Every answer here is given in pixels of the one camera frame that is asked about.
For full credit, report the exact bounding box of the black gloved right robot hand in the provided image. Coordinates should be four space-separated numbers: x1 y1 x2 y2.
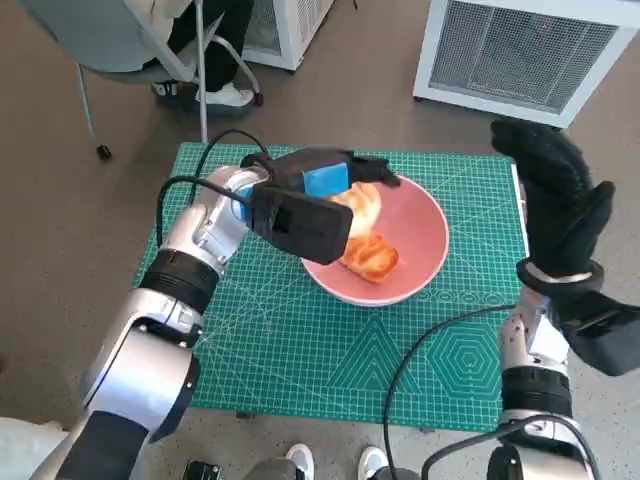
489 118 616 281

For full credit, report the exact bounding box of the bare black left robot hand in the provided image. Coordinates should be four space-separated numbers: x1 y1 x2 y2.
267 147 402 200

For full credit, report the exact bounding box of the round bread bun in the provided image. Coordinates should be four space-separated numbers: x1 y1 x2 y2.
329 182 384 241

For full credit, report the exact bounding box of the braided toasted bread loaf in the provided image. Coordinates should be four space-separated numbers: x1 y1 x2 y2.
339 233 400 285

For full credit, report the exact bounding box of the pink bowl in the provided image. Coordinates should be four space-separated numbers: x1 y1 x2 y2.
298 174 450 307

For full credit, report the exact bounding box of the small white mesh cabinet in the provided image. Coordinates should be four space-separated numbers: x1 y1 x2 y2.
242 0 336 71

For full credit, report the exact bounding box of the large white mesh cabinet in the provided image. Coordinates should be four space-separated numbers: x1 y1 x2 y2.
412 0 640 130

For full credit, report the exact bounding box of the seated person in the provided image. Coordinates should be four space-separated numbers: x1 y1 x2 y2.
149 0 259 107

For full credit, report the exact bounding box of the green cutting mat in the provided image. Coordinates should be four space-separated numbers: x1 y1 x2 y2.
134 142 531 432

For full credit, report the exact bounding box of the grey chair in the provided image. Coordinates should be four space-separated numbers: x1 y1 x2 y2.
19 0 264 161

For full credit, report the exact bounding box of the standing person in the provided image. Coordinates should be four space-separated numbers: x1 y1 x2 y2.
247 443 416 480

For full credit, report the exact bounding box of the small black device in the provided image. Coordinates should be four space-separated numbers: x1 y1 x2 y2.
182 459 224 480

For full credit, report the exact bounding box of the white plastic bag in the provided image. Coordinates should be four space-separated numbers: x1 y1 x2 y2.
0 417 66 480

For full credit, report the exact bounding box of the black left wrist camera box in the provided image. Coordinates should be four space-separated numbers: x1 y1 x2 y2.
248 183 354 266

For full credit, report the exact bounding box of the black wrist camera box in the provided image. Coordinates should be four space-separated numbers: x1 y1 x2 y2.
549 287 640 377
248 183 354 266

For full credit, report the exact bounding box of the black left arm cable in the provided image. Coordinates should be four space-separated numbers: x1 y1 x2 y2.
157 129 271 246

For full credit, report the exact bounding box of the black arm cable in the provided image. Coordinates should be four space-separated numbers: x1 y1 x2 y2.
421 418 586 480
157 129 271 246

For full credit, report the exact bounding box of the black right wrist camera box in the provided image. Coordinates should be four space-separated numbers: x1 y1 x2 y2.
549 287 640 377

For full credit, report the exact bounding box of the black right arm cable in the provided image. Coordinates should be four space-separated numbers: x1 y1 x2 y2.
421 418 586 480

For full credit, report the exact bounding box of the long black robot cable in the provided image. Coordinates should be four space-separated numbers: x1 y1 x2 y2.
383 304 519 476

